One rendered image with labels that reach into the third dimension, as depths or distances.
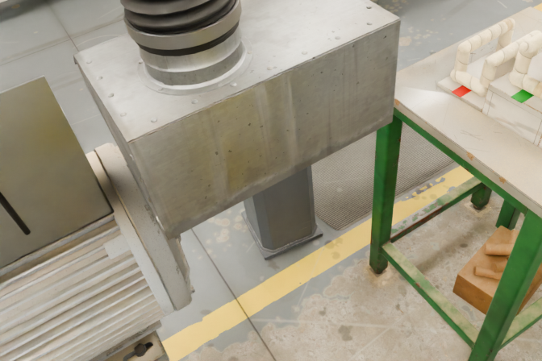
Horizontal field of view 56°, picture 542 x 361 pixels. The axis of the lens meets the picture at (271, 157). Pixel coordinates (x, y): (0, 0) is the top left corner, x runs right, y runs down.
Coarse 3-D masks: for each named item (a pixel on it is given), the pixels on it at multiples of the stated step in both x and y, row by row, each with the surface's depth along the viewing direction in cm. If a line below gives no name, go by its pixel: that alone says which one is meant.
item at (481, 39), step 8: (496, 24) 133; (504, 24) 133; (512, 24) 134; (488, 32) 131; (496, 32) 132; (504, 32) 133; (472, 40) 129; (480, 40) 130; (488, 40) 131; (464, 48) 128; (472, 48) 129
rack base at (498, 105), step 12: (540, 60) 125; (528, 72) 123; (540, 72) 122; (492, 84) 121; (504, 84) 121; (492, 96) 122; (504, 96) 119; (492, 108) 124; (504, 108) 121; (516, 108) 118; (528, 108) 115; (540, 108) 114; (504, 120) 123; (516, 120) 120; (528, 120) 117; (540, 120) 114; (516, 132) 121; (528, 132) 118; (540, 132) 115
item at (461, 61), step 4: (460, 52) 129; (464, 52) 129; (468, 52) 129; (456, 56) 132; (460, 56) 130; (464, 56) 130; (468, 56) 130; (456, 60) 132; (460, 60) 131; (464, 60) 130; (468, 60) 131; (456, 64) 133; (460, 64) 132; (464, 64) 131; (456, 68) 133; (460, 68) 132; (464, 68) 132
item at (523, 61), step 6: (522, 54) 114; (528, 54) 113; (516, 60) 116; (522, 60) 115; (528, 60) 115; (516, 66) 117; (522, 66) 116; (528, 66) 116; (516, 72) 118; (522, 72) 117
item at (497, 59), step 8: (536, 32) 129; (520, 40) 127; (504, 48) 126; (512, 48) 125; (488, 56) 125; (496, 56) 124; (504, 56) 124; (512, 56) 126; (488, 64) 124; (496, 64) 124
